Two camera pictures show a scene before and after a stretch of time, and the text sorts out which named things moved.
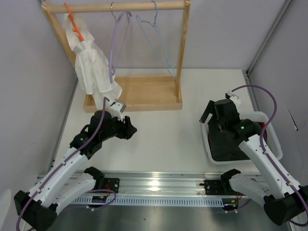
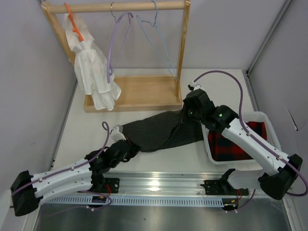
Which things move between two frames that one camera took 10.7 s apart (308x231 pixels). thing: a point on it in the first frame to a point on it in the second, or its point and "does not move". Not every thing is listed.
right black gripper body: (217, 118) to (190, 116)
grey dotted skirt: (225, 145) to (166, 131)
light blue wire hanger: (151, 25) does not move
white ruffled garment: (93, 64) does not move
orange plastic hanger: (75, 29) does not move
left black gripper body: (116, 129) to (130, 154)
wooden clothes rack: (137, 92) does not move
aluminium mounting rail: (138, 183) does not move
